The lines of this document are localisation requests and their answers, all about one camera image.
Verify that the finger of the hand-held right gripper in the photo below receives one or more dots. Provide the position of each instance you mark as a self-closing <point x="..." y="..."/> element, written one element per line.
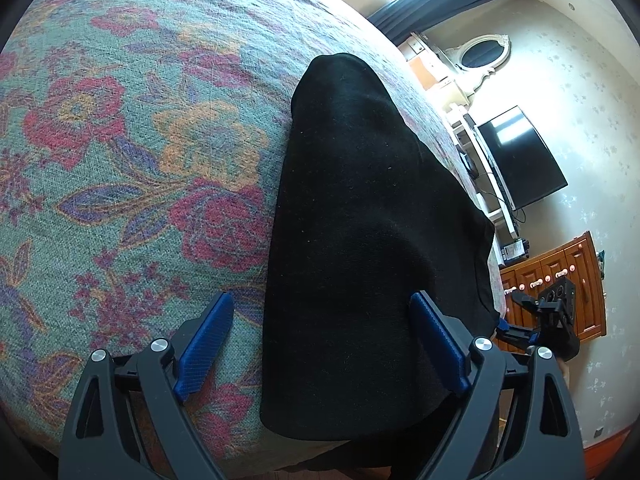
<point x="525" y="301"/>
<point x="515" y="337"/>

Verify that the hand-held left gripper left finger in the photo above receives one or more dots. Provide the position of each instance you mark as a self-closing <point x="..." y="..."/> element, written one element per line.
<point x="205" y="350"/>

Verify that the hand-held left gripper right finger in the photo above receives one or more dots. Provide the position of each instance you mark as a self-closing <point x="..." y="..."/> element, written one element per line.
<point x="440" y="345"/>

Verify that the black pants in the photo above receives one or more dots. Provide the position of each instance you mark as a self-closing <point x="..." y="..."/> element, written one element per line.
<point x="350" y="210"/>

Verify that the brown wooden drawer cabinet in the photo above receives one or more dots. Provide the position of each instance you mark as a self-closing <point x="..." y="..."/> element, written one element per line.
<point x="585" y="285"/>

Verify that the small printed box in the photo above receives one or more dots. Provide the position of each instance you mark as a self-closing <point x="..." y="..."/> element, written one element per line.
<point x="515" y="250"/>

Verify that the white television stand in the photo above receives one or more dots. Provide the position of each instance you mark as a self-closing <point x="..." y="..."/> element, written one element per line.
<point x="492" y="195"/>

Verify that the black flat television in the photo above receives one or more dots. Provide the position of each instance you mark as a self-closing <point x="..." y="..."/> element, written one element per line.
<point x="522" y="160"/>

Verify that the oval white-framed mirror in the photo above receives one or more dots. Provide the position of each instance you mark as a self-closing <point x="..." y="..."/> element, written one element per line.
<point x="481" y="54"/>

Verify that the white vanity table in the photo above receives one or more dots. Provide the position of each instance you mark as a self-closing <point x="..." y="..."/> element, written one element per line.
<point x="430" y="67"/>

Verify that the floral bedspread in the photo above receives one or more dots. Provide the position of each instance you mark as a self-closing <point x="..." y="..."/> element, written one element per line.
<point x="125" y="110"/>

